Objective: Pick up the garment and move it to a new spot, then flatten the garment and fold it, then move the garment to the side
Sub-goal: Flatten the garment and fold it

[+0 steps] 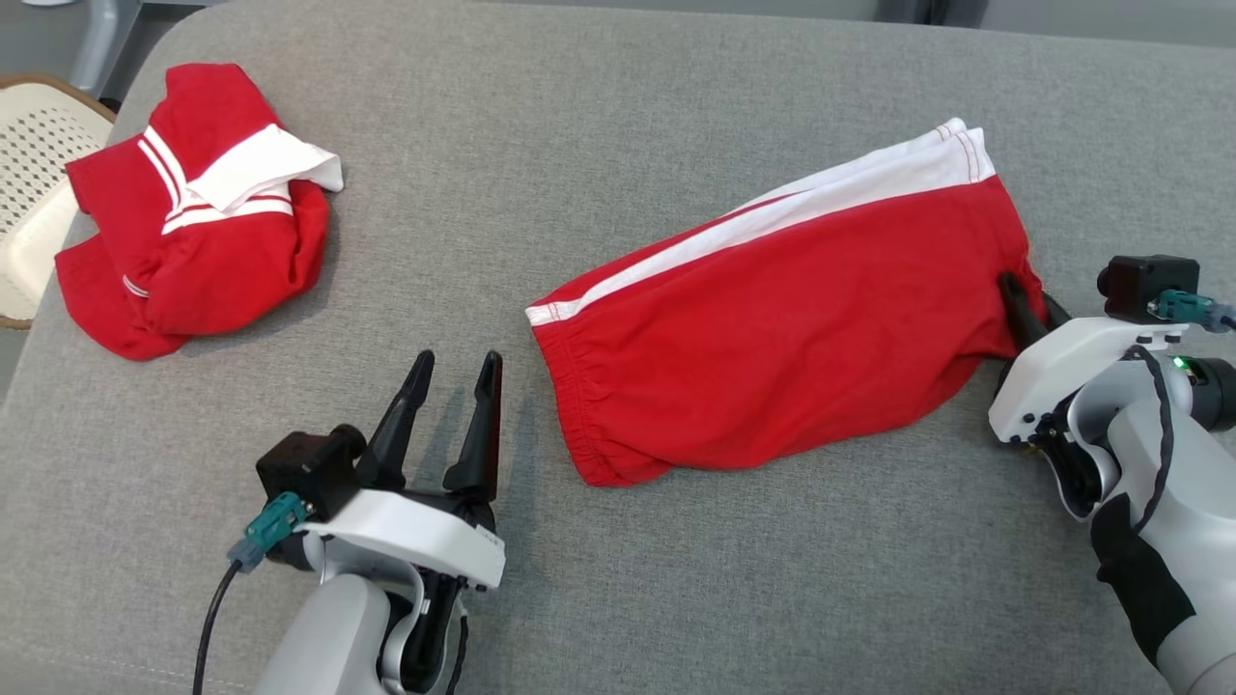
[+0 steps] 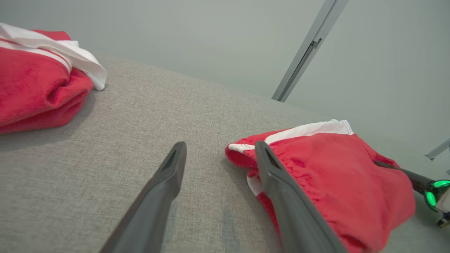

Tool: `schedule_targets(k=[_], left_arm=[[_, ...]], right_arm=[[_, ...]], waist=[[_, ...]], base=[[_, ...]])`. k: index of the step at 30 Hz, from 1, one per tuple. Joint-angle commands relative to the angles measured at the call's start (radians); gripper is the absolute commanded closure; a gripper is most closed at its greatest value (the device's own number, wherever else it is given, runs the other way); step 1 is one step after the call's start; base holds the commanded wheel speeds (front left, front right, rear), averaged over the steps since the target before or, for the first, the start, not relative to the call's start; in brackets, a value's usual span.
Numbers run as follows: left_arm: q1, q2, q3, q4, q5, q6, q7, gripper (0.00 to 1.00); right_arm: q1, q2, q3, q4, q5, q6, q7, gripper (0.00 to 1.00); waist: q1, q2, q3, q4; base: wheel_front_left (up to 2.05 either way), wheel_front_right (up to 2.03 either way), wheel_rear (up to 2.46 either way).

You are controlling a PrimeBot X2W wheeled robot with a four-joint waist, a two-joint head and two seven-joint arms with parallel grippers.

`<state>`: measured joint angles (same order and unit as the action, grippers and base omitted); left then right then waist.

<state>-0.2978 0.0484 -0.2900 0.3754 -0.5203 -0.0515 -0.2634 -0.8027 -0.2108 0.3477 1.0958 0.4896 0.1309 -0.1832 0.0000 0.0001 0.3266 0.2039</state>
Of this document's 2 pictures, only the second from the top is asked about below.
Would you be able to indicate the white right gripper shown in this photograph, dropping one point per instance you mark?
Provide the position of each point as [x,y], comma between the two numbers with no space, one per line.
[436,196]

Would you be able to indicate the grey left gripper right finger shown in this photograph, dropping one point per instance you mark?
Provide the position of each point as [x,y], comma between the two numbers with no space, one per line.
[295,218]

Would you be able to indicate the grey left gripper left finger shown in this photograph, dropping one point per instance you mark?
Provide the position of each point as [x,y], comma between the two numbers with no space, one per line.
[154,211]

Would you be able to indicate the red shorts white trim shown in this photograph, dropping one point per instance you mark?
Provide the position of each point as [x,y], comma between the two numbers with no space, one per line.
[334,175]

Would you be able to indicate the red shirt white sleeves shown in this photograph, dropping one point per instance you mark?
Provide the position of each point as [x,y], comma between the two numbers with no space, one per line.
[35,88]

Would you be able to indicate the grey metal partition post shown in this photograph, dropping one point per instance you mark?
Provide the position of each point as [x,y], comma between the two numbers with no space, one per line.
[303,52]
[439,150]

